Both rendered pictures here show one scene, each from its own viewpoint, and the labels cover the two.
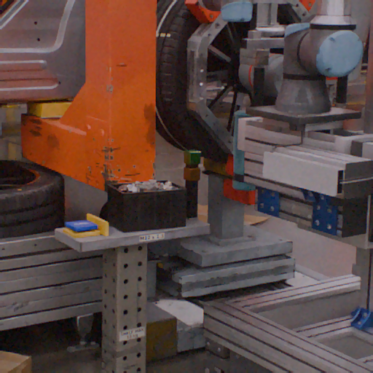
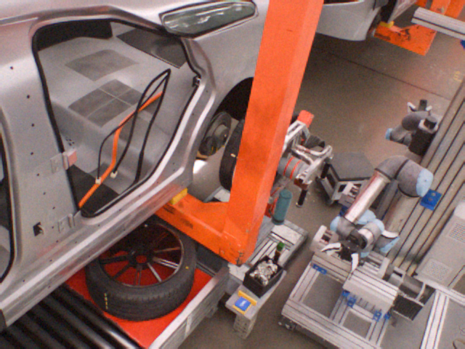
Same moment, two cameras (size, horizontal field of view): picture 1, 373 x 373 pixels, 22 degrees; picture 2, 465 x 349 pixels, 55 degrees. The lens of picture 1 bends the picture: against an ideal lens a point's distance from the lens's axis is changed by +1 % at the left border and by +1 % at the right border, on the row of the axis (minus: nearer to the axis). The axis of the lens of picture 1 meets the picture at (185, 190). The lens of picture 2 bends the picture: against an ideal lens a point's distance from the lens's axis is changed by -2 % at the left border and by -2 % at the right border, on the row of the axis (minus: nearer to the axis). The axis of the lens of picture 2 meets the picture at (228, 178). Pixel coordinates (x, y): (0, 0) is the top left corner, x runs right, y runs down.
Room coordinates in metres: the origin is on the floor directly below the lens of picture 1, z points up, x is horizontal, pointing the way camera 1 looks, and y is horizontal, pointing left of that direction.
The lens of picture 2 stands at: (1.49, 1.24, 2.64)
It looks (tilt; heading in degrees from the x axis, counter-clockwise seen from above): 41 degrees down; 329
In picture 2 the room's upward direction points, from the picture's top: 11 degrees clockwise
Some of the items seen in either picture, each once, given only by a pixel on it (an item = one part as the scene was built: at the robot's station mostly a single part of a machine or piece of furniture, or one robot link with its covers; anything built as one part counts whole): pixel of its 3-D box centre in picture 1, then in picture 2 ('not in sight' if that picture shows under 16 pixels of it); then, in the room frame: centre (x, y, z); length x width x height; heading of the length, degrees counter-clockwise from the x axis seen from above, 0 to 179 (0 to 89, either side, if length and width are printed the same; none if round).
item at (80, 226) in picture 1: (81, 226); (242, 304); (2.66, 0.29, 0.47); 0.07 x 0.07 x 0.02; 32
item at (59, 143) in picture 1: (73, 118); (194, 206); (3.26, 0.39, 0.69); 0.52 x 0.17 x 0.35; 32
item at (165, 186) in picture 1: (146, 203); (263, 275); (2.78, 0.11, 0.51); 0.20 x 0.14 x 0.13; 115
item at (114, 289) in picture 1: (124, 306); (248, 312); (2.74, 0.17, 0.21); 0.10 x 0.10 x 0.42; 32
